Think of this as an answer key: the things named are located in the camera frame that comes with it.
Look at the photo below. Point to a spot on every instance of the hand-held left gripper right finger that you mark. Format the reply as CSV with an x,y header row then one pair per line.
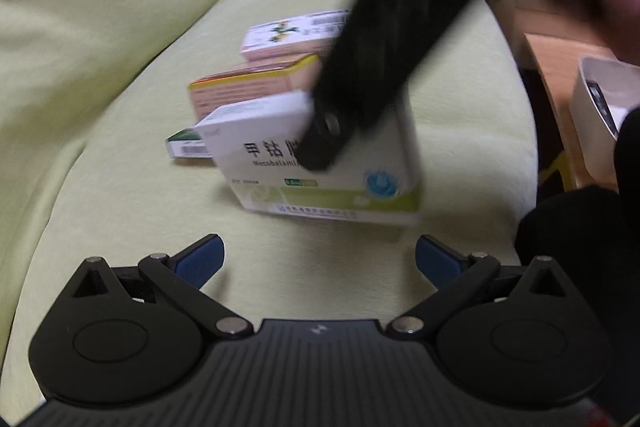
x,y
435,259

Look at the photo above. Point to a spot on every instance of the white storage box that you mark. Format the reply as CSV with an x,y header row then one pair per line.
x,y
590,142

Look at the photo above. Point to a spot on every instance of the white green medicine box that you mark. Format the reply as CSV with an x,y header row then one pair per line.
x,y
310,192

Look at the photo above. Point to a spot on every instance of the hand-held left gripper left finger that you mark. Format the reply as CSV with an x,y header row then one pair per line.
x,y
200,262

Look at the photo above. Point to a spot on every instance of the pink bird print medicine box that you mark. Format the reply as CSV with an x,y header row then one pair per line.
x,y
280,37

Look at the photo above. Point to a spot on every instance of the peach yellow-edged medicine box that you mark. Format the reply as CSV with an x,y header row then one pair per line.
x,y
240,92

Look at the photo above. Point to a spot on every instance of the small colourful medicine box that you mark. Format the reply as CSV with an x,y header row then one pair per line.
x,y
187,149

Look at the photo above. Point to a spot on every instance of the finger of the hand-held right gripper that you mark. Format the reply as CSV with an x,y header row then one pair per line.
x,y
370,57

